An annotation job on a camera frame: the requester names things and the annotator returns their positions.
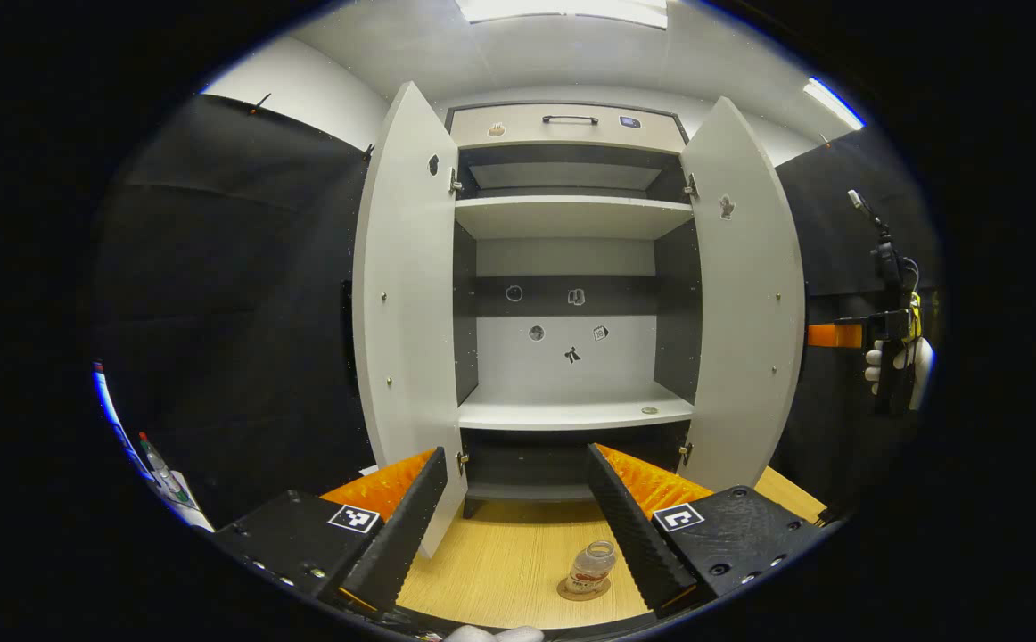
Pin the grey white cabinet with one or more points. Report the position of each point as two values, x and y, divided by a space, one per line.
571 216

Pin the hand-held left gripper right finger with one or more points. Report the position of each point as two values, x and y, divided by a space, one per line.
629 530

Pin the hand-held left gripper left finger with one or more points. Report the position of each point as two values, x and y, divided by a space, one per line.
402 535

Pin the slim bottle green label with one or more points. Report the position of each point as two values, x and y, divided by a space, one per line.
160 465

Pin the round brown coaster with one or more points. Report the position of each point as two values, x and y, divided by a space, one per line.
564 590

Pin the black backdrop cloth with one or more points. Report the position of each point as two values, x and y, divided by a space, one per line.
233 312

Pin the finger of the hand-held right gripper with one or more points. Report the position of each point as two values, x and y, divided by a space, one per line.
834 335

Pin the small ceiling light panel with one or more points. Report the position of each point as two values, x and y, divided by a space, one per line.
832 101

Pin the beige cabinet drawer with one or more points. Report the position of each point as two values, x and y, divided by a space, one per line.
536 132

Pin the light grey cabinet door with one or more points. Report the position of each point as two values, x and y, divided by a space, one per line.
406 312
745 312

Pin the large ceiling light panel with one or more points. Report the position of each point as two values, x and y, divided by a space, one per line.
563 9

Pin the white paper sheet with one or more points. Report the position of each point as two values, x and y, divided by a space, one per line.
190 510

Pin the clear plastic bottle red label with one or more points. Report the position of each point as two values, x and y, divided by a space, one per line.
591 571

